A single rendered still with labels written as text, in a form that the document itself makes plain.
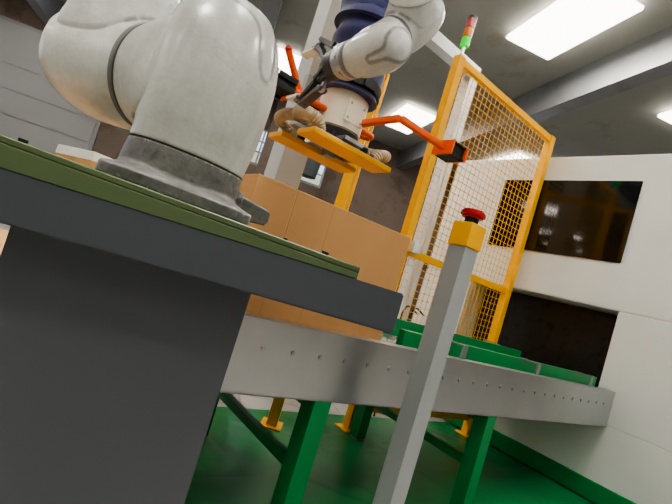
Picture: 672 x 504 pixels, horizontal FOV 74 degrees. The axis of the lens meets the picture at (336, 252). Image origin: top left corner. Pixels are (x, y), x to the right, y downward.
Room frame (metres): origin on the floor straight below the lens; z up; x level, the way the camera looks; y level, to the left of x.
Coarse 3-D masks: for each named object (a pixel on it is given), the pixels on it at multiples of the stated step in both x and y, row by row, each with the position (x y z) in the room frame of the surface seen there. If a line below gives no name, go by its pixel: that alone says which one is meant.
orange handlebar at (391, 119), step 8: (312, 104) 1.44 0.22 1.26; (320, 104) 1.45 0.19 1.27; (368, 120) 1.46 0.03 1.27; (376, 120) 1.43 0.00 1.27; (384, 120) 1.40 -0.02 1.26; (392, 120) 1.37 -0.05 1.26; (400, 120) 1.35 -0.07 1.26; (408, 120) 1.36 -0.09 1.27; (408, 128) 1.39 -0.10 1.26; (416, 128) 1.39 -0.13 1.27; (360, 136) 1.62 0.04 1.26; (368, 136) 1.59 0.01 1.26; (424, 136) 1.42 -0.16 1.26; (432, 136) 1.44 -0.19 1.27; (432, 144) 1.46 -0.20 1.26; (440, 144) 1.46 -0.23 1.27
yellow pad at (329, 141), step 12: (300, 132) 1.38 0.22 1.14; (312, 132) 1.33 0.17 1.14; (324, 132) 1.34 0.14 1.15; (336, 132) 1.41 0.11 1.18; (324, 144) 1.42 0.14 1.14; (336, 144) 1.38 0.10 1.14; (348, 144) 1.40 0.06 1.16; (348, 156) 1.47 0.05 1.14; (360, 156) 1.44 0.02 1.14; (372, 168) 1.53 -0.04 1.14; (384, 168) 1.51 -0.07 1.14
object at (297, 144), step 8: (272, 136) 1.52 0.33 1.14; (280, 136) 1.48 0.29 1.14; (288, 136) 1.49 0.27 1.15; (288, 144) 1.56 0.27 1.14; (296, 144) 1.52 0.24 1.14; (304, 144) 1.53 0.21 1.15; (304, 152) 1.60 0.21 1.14; (312, 152) 1.56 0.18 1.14; (320, 152) 1.57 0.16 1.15; (320, 160) 1.64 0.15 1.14; (328, 160) 1.61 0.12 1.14; (336, 160) 1.62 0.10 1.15; (336, 168) 1.69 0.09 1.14; (344, 168) 1.65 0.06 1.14; (352, 168) 1.66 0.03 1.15
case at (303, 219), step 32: (256, 192) 1.19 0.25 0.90; (288, 192) 1.24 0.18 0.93; (256, 224) 1.21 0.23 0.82; (288, 224) 1.26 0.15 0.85; (320, 224) 1.32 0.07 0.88; (352, 224) 1.38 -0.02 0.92; (352, 256) 1.41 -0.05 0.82; (384, 256) 1.48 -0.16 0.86; (288, 320) 1.32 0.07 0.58; (320, 320) 1.38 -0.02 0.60
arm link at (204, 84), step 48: (192, 0) 0.54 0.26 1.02; (240, 0) 0.55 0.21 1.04; (144, 48) 0.55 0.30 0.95; (192, 48) 0.52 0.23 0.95; (240, 48) 0.53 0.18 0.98; (144, 96) 0.54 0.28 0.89; (192, 96) 0.52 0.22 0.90; (240, 96) 0.54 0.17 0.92; (192, 144) 0.53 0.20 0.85; (240, 144) 0.57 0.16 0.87
